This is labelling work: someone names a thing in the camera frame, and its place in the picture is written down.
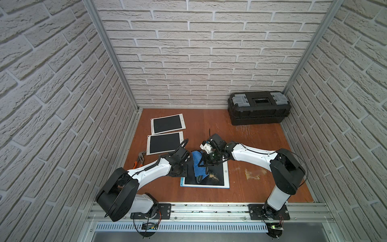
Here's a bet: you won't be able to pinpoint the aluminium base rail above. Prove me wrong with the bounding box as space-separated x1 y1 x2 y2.
81 202 337 240

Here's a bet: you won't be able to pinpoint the small white drawing tablet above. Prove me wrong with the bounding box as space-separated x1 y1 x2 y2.
151 114 186 135

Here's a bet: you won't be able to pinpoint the aluminium corner post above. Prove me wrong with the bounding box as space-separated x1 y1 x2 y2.
84 0 139 111
282 0 344 95

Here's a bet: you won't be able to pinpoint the blue microfiber cloth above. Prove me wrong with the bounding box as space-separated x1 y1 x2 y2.
192 151 209 184

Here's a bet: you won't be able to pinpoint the right aluminium corner post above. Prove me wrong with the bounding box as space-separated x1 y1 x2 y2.
282 0 344 95

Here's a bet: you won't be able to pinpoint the blue framed drawing tablet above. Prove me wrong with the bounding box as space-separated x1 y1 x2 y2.
180 161 230 189

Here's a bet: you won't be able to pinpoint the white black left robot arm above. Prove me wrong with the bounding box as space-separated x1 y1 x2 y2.
95 147 191 222

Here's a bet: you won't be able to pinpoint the orange handled pliers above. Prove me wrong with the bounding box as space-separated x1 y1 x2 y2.
133 151 146 169

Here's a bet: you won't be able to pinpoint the left aluminium corner post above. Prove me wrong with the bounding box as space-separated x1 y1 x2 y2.
84 0 139 111

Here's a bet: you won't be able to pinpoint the black plastic toolbox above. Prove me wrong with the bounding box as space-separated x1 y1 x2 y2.
227 91 291 126

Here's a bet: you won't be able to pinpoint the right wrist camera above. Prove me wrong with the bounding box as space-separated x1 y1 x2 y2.
200 141 213 154

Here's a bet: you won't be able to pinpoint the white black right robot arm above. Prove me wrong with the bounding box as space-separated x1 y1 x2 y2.
199 134 306 220

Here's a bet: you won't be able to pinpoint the large white drawing tablet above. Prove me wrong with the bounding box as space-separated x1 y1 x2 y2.
146 131 184 155

